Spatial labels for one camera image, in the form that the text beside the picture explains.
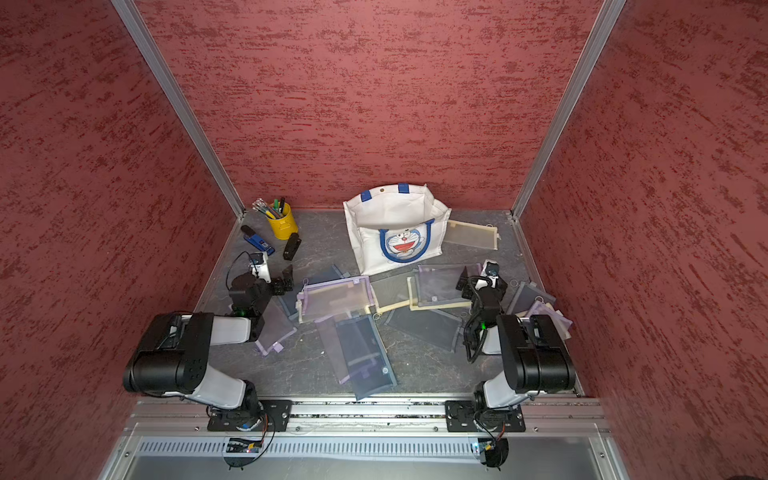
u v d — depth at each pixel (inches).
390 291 38.0
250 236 42.9
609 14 28.1
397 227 33.9
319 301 36.8
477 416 26.3
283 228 42.2
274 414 29.2
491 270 30.4
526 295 38.8
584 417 30.0
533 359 17.9
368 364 32.0
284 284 33.7
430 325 35.7
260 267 31.8
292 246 41.9
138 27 28.6
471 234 44.7
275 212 41.1
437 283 37.7
